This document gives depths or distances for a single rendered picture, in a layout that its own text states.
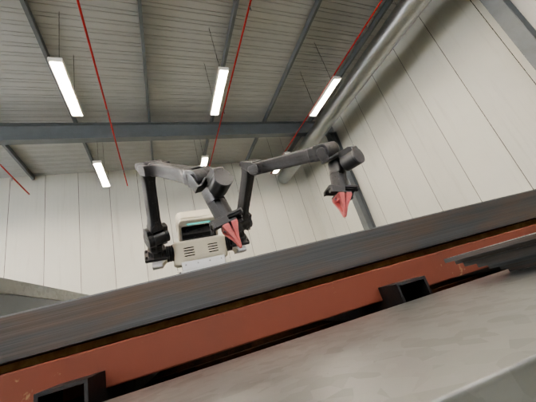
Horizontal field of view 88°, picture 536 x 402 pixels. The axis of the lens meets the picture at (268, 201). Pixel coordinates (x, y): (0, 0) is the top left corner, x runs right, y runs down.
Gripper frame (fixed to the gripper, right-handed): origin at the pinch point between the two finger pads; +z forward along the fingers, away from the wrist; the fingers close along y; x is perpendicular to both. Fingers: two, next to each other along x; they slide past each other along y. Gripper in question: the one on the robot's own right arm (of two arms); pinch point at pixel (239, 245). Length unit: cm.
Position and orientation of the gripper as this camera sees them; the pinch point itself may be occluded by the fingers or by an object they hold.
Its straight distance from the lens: 80.0
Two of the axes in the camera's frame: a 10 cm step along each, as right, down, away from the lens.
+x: -1.3, 4.2, 9.0
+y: 8.6, -4.0, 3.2
